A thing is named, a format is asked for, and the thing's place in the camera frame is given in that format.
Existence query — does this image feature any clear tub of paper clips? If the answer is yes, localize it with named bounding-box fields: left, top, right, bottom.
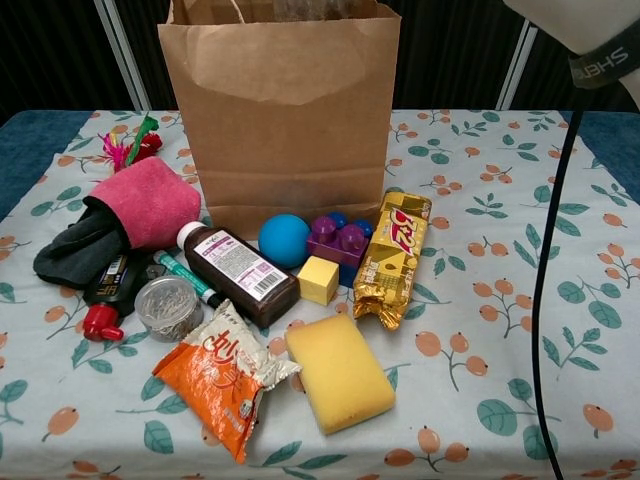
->
left=133, top=275, right=205, bottom=344

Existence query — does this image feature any white screen frame post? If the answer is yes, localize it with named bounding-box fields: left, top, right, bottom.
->
left=94, top=0, right=154, bottom=111
left=494, top=17, right=541, bottom=111

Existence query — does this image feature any black pleated curtain panel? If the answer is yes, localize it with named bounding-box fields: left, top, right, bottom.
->
left=512, top=29, right=640, bottom=114
left=0, top=0, right=136, bottom=124
left=393, top=0, right=526, bottom=111
left=114, top=0, right=179, bottom=111

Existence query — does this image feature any floral print tablecloth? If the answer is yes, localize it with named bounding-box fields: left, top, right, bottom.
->
left=0, top=108, right=640, bottom=480

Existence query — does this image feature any brown syrup bottle white cap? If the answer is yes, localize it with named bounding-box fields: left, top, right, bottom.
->
left=176, top=221, right=301, bottom=330

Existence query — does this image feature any black bottle red cap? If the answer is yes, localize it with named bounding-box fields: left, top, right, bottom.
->
left=82, top=252, right=154, bottom=344

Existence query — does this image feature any blue toy brick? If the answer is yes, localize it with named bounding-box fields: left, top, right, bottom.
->
left=327, top=210, right=375, bottom=289

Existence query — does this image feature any colourful feather shuttlecock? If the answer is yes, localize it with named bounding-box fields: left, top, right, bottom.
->
left=97, top=113, right=165, bottom=174

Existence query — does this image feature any gold wafer packet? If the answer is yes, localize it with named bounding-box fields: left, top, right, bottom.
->
left=352, top=189, right=433, bottom=333

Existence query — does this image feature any pink towel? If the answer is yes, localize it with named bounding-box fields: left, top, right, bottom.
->
left=89, top=155, right=202, bottom=250

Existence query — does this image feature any brown paper bag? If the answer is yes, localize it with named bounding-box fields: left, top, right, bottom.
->
left=157, top=0, right=403, bottom=241

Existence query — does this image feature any yellow sponge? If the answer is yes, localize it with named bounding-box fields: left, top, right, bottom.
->
left=284, top=313, right=397, bottom=436

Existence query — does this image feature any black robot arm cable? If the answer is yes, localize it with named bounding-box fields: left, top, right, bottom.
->
left=529, top=84, right=586, bottom=480

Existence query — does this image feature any blue ball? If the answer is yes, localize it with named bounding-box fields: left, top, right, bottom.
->
left=258, top=213, right=312, bottom=270

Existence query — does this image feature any yellow cube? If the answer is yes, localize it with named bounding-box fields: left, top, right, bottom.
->
left=296, top=255, right=341, bottom=306

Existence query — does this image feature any dark grey cloth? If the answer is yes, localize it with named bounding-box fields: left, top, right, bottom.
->
left=32, top=197, right=132, bottom=291

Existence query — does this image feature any purple toy brick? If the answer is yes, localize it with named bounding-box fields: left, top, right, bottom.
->
left=306, top=214, right=371, bottom=269

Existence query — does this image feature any orange white snack packet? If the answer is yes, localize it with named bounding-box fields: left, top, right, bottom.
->
left=151, top=298, right=304, bottom=466

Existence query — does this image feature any green marker pen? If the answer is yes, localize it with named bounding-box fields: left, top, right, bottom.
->
left=152, top=249, right=226, bottom=311

